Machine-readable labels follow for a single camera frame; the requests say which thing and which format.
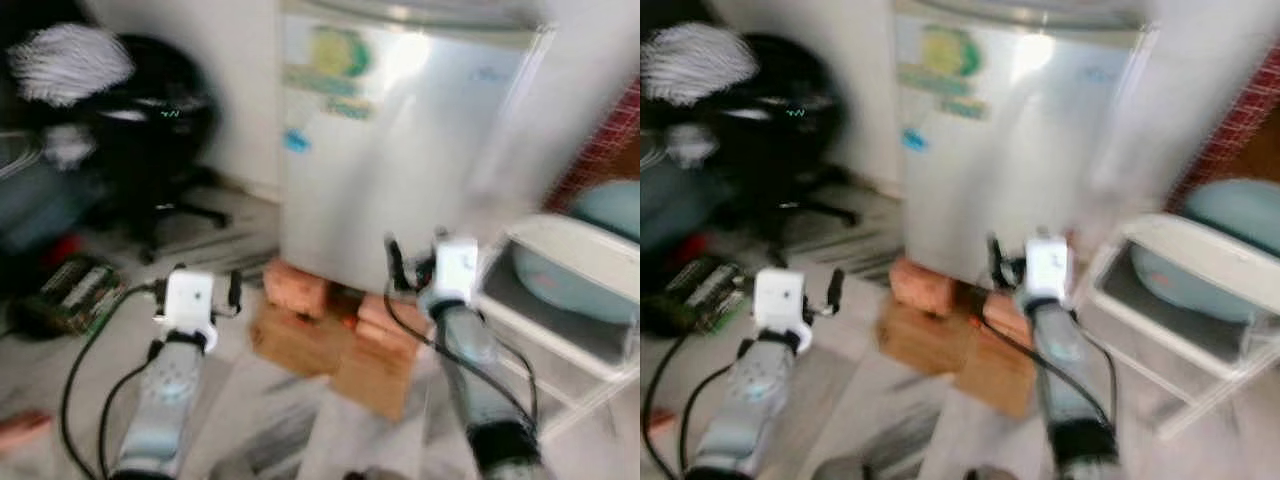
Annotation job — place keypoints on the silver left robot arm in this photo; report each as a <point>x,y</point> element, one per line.
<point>750,410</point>
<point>165,410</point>

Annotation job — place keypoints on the brown cardboard sheet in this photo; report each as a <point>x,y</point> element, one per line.
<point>960,370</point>
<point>340,370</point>

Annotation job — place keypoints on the dark green box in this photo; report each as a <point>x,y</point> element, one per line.
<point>75,295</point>
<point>695,295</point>

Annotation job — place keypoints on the white folding chair blue cushion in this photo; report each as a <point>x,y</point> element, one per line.
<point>560,290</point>
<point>1180,290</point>

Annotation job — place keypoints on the small blue door sticker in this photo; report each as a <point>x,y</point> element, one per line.
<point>296,140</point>
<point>913,140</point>

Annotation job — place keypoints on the black office chair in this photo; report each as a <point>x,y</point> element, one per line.
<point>160,120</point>
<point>790,120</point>

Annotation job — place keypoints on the blue grey bundle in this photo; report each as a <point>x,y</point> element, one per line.
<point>665,200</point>
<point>40,205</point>

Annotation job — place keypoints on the green yellow door sticker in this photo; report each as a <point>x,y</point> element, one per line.
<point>945,70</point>
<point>335,70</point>

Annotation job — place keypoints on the person bare foot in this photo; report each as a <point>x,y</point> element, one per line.
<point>655,422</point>
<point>22,430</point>

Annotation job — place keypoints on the white striped cloth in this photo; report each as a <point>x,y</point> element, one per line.
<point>70,62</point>
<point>695,62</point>

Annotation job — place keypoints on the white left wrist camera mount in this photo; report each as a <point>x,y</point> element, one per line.
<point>782,300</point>
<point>190,300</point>

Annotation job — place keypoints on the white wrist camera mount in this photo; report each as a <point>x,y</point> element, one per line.
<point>782,300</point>
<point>190,300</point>
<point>1047,268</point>
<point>455,270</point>

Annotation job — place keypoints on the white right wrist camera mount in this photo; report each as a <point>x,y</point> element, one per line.
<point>455,270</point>
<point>1047,268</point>

